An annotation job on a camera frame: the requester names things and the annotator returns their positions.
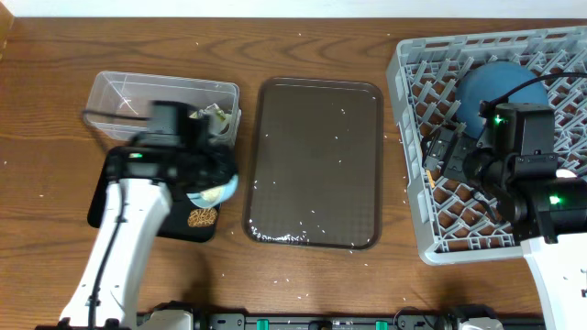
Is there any dark brown serving tray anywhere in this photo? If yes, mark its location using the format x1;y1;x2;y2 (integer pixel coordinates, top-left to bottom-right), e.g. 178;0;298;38
243;77;383;251

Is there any clear plastic bin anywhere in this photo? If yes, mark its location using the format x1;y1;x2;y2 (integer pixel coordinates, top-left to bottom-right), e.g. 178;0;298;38
86;71;241;147

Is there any grey dishwasher rack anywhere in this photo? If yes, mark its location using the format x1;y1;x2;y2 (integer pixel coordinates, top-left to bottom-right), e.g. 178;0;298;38
386;26;586;265

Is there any black plastic bin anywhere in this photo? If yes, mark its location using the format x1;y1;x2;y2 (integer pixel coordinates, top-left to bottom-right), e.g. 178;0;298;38
87;146;234;243

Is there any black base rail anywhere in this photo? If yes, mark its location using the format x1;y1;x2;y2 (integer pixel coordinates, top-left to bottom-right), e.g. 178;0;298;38
137;302;546;330

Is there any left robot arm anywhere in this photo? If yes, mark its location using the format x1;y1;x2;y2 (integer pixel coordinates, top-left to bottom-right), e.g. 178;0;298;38
56;101;238;329

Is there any yellow green foil wrapper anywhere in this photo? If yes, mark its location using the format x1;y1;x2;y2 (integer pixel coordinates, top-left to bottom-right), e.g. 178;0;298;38
189;104;227;121

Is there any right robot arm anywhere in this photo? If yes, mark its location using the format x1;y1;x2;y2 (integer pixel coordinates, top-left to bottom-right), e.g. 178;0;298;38
421;102;586;329

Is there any brown food scrap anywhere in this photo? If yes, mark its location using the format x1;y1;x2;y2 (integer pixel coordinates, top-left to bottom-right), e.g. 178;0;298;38
187;208;218;227

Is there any white napkin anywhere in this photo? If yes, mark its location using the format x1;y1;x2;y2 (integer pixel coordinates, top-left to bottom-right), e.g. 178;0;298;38
209;109;232;137

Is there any blue plate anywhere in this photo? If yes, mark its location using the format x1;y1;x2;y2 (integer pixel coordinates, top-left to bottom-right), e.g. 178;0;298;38
455;61;537;139

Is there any light blue rice bowl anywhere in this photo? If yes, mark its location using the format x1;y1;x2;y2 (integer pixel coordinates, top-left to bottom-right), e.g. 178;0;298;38
187;174;238;208

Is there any white cup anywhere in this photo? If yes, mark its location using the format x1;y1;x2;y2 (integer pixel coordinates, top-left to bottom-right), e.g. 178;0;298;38
556;169;577;179

